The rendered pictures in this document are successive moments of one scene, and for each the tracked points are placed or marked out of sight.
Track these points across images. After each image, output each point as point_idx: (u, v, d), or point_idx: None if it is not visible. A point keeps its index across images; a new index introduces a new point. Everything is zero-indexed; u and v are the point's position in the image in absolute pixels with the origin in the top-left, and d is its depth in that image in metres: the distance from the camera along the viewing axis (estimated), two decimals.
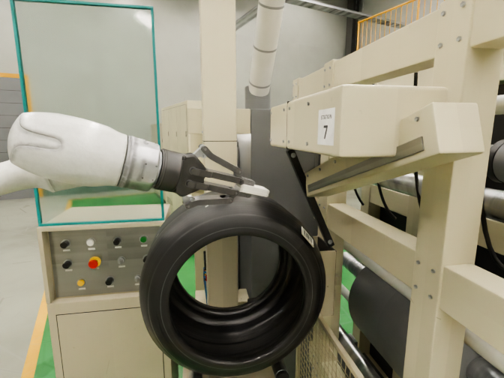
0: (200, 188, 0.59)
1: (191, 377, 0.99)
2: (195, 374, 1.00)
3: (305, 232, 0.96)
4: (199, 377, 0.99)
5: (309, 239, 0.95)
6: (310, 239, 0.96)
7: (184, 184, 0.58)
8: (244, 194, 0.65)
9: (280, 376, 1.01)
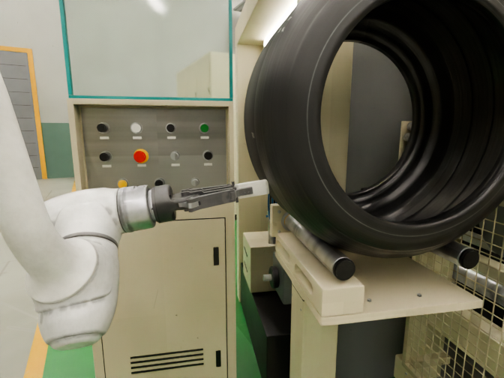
0: (195, 191, 0.62)
1: None
2: None
3: None
4: None
5: None
6: None
7: (180, 196, 0.62)
8: (244, 188, 0.64)
9: (470, 265, 0.65)
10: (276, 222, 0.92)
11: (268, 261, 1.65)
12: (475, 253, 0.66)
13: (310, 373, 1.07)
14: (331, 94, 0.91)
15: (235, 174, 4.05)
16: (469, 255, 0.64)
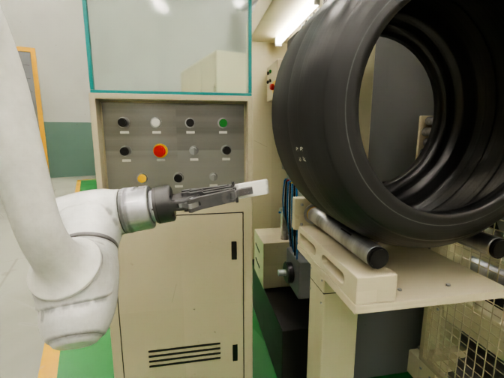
0: (195, 192, 0.62)
1: (361, 248, 0.63)
2: (363, 242, 0.64)
3: None
4: (371, 242, 0.63)
5: None
6: None
7: (181, 197, 0.62)
8: (244, 188, 0.64)
9: None
10: (298, 215, 0.93)
11: (281, 256, 1.66)
12: (498, 238, 0.66)
13: (329, 366, 1.07)
14: None
15: None
16: (496, 250, 0.65)
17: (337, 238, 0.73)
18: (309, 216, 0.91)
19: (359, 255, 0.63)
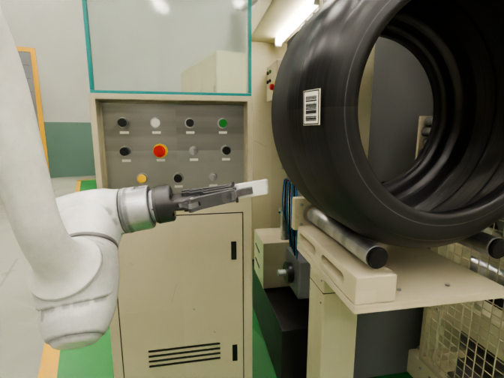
0: (195, 191, 0.62)
1: None
2: None
3: (307, 115, 0.55)
4: None
5: (315, 104, 0.53)
6: (312, 102, 0.54)
7: (181, 197, 0.62)
8: (244, 188, 0.64)
9: None
10: (298, 215, 0.93)
11: (281, 257, 1.66)
12: (488, 245, 0.66)
13: (329, 366, 1.08)
14: None
15: None
16: (499, 255, 0.65)
17: None
18: None
19: (377, 245, 0.64)
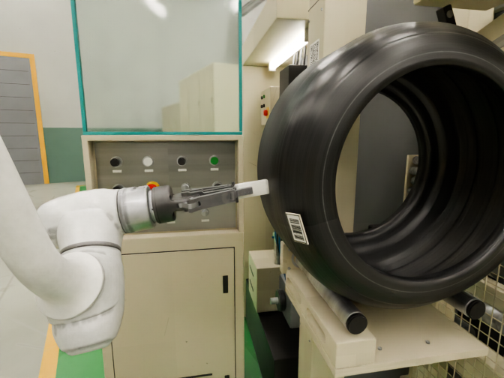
0: (195, 192, 0.62)
1: (343, 309, 0.65)
2: (346, 304, 0.66)
3: (295, 233, 0.59)
4: (354, 307, 0.65)
5: (299, 226, 0.57)
6: (296, 224, 0.57)
7: (181, 197, 0.62)
8: (244, 188, 0.64)
9: (473, 312, 0.67)
10: (286, 259, 0.95)
11: (274, 281, 1.68)
12: (477, 315, 0.69)
13: None
14: None
15: None
16: (482, 307, 0.67)
17: (320, 290, 0.75)
18: (297, 259, 0.93)
19: (340, 315, 0.65)
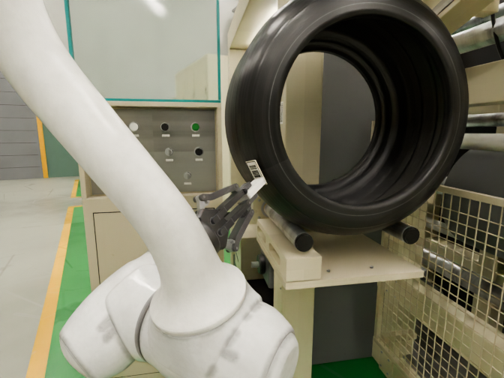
0: None
1: None
2: None
3: (256, 178, 0.70)
4: None
5: (257, 171, 0.68)
6: (254, 169, 0.68)
7: None
8: (242, 187, 0.65)
9: (414, 232, 0.77)
10: (256, 209, 1.05)
11: (257, 250, 1.78)
12: (402, 236, 0.78)
13: None
14: (304, 97, 1.04)
15: None
16: (413, 241, 0.77)
17: None
18: None
19: (304, 230, 0.75)
